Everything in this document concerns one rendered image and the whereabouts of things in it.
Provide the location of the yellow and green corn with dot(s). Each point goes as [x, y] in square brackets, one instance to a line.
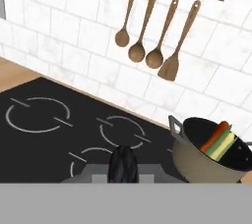
[224, 145]

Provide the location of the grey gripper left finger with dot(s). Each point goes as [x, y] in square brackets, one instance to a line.
[95, 170]

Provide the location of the orange carrot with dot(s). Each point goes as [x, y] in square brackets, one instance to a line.
[215, 136]

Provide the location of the small wooden spoon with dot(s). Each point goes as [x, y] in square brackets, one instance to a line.
[122, 37]

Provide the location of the black hob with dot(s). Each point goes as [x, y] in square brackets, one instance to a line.
[49, 149]

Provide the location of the grey panel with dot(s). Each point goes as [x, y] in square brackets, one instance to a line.
[2, 2]

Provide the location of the wooden spatula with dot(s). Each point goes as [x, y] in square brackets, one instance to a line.
[170, 67]

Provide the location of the grey pot with black inside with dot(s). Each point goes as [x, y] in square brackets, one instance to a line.
[193, 165]

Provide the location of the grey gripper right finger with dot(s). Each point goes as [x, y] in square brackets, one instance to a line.
[149, 170]

